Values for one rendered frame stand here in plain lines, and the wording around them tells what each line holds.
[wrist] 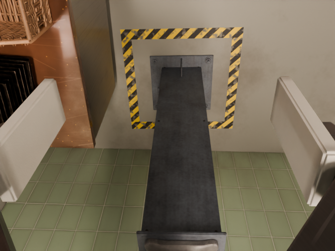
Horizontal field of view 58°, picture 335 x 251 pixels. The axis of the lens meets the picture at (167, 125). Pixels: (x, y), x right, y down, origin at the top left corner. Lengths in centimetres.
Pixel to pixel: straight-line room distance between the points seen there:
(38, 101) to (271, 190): 162
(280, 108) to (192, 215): 67
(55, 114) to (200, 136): 91
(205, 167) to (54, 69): 56
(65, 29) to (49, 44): 7
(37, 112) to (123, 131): 167
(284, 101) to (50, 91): 13
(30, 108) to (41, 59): 87
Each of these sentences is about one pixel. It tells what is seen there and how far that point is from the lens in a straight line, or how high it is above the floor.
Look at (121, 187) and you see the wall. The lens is 168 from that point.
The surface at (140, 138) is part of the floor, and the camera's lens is 185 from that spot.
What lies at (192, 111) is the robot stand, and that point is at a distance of 121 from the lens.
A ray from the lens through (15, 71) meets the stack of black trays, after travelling 95.
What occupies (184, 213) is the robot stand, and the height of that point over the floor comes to 93.
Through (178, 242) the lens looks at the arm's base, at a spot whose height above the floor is 101.
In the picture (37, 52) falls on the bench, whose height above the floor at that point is 58.
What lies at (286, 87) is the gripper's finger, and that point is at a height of 130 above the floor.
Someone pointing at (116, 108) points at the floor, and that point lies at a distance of 175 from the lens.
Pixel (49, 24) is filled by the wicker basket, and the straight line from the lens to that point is 96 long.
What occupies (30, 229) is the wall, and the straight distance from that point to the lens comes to 162.
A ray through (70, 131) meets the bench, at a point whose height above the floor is 58.
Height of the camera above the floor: 145
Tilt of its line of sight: 55 degrees down
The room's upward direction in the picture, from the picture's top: 176 degrees counter-clockwise
